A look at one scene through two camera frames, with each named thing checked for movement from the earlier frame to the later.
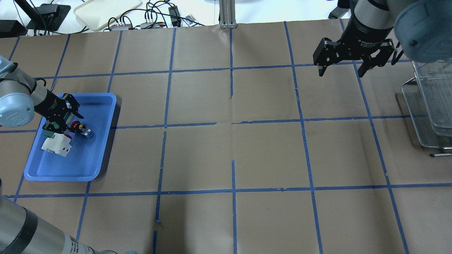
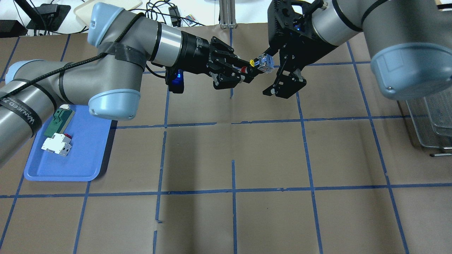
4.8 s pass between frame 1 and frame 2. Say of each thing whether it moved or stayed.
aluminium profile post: stayed
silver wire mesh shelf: stayed
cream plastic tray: stayed
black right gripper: moved
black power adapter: stayed
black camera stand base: stayed
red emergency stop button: moved
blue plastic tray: stayed
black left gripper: moved
